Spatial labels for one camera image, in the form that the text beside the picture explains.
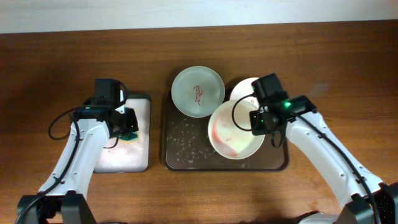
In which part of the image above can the pink white plate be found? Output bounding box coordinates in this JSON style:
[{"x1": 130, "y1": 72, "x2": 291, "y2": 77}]
[{"x1": 229, "y1": 77, "x2": 258, "y2": 100}]

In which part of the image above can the yellow green sponge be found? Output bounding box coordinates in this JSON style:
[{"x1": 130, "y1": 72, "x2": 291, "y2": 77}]
[{"x1": 119, "y1": 132, "x2": 139, "y2": 141}]

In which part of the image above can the pale green plate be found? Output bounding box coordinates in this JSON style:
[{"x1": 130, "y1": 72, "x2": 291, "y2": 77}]
[{"x1": 171, "y1": 66, "x2": 225, "y2": 118}]

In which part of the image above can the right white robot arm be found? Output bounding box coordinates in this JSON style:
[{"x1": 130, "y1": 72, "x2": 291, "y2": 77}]
[{"x1": 249, "y1": 96, "x2": 397, "y2": 223}]

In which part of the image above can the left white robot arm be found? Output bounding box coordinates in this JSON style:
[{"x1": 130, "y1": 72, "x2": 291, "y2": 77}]
[{"x1": 16, "y1": 98, "x2": 138, "y2": 223}]

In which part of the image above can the small white foam tray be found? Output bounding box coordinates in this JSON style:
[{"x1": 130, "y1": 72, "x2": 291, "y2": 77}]
[{"x1": 94, "y1": 93, "x2": 151, "y2": 173}]

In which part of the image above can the dark brown serving tray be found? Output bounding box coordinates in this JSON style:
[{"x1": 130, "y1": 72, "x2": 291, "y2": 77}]
[{"x1": 162, "y1": 93, "x2": 289, "y2": 172}]

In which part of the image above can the right black cable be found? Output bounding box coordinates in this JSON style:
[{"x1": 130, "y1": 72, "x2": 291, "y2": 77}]
[{"x1": 231, "y1": 93, "x2": 259, "y2": 133}]

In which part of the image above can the black cable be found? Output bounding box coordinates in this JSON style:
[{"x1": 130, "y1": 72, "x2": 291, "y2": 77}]
[
  {"x1": 47, "y1": 107, "x2": 78, "y2": 141},
  {"x1": 231, "y1": 93, "x2": 259, "y2": 133}
]

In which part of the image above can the left black cable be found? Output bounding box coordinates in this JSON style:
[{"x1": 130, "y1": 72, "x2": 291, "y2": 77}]
[{"x1": 47, "y1": 107, "x2": 78, "y2": 141}]

